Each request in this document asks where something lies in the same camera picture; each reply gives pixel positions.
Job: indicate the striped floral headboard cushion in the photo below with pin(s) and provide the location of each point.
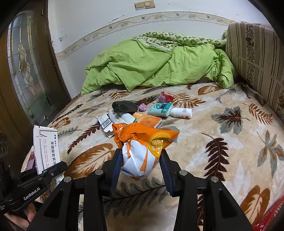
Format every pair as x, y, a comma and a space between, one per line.
256, 52

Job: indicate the wooden door with glass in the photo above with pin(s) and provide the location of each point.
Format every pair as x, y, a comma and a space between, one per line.
32, 88

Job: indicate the orange flat box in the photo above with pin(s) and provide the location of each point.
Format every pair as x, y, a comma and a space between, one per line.
148, 120

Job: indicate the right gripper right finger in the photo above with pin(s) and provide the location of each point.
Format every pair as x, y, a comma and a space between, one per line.
221, 211

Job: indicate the leaf pattern bed blanket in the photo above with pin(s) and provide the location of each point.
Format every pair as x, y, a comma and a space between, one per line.
233, 135

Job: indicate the purple crumpled wrapper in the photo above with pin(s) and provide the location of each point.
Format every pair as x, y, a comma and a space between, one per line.
142, 107

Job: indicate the black crumpled plastic bag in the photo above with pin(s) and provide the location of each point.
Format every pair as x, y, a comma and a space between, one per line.
123, 107

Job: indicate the orange white snack bag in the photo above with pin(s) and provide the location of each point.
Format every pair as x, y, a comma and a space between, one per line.
141, 147

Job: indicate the red pink crumpled wrapper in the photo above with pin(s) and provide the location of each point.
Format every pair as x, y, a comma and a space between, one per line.
165, 98

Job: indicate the white long medicine box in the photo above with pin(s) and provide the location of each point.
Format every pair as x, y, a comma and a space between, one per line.
46, 149

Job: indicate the beige wall switch plate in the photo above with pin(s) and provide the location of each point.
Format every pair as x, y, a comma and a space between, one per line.
144, 5

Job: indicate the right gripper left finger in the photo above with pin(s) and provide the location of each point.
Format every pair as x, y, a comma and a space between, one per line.
60, 211

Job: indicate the white barcode carton piece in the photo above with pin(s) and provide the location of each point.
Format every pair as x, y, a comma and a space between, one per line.
106, 124

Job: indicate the teal white small box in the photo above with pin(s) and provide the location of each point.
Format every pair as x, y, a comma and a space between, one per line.
160, 109

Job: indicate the white crumpled tissue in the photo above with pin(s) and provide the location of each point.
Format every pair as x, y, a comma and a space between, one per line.
124, 118

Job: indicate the red plastic basket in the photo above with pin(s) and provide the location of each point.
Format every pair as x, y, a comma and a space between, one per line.
269, 216

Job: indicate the green quilt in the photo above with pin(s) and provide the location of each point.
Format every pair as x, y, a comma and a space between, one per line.
160, 58

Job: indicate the white small bottle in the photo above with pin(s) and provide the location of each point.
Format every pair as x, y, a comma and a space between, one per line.
185, 113

